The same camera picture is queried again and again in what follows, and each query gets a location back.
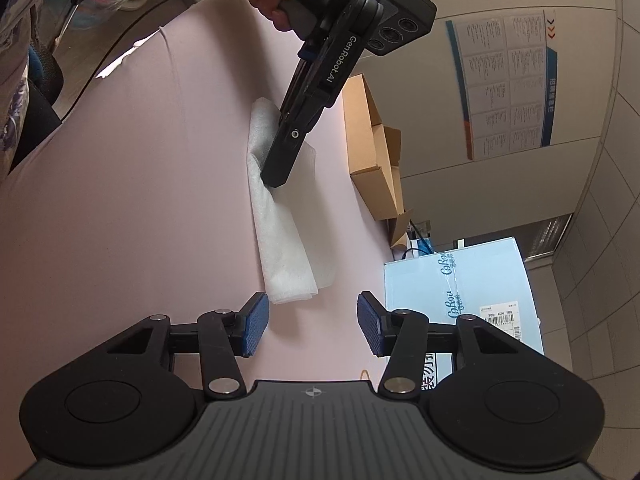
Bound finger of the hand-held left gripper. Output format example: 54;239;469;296
260;57;331;189

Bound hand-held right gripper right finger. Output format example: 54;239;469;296
356;291;546;402

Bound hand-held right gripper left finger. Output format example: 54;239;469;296
106;291;271;402

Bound open flat cardboard box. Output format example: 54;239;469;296
342;74;416;248

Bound light blue carton with label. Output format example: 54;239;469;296
383;236;546;393

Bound black office chair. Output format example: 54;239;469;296
20;0;96;126

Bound wall poster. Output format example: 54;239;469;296
445;8;561;162

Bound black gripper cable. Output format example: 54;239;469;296
60;0;238;122

